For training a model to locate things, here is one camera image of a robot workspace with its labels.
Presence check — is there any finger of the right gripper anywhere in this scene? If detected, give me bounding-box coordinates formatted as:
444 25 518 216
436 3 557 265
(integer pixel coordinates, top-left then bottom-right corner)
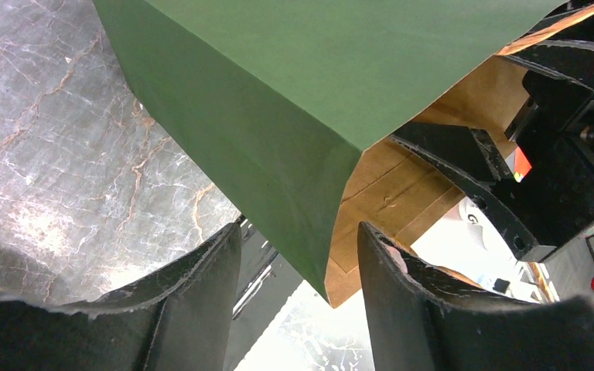
504 39 594 92
390 122 556 263

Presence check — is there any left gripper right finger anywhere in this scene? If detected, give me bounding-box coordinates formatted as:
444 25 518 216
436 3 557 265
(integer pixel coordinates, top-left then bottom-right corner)
357 222 594 370

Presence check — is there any green paper bag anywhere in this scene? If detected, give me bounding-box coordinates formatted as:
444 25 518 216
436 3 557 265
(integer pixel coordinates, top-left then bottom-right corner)
94 0 570 307

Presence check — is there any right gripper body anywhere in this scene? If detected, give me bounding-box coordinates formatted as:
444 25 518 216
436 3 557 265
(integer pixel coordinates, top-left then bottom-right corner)
491 0 594 247

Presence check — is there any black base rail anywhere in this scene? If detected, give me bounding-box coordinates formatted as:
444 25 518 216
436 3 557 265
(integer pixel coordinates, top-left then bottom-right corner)
224 215 302 370

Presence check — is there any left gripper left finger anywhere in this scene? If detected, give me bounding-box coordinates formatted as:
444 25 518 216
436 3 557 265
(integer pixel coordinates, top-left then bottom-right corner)
0 223 242 370

